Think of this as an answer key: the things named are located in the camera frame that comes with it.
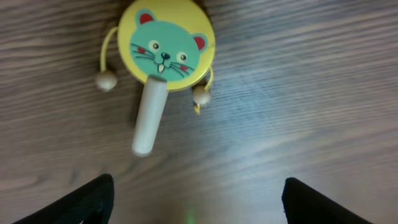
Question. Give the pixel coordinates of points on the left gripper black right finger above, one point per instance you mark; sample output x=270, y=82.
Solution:
x=304, y=205

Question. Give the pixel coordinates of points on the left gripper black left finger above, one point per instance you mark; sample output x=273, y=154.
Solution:
x=92, y=203

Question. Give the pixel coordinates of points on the wooden rattle drum toy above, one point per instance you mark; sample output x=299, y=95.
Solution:
x=167, y=46

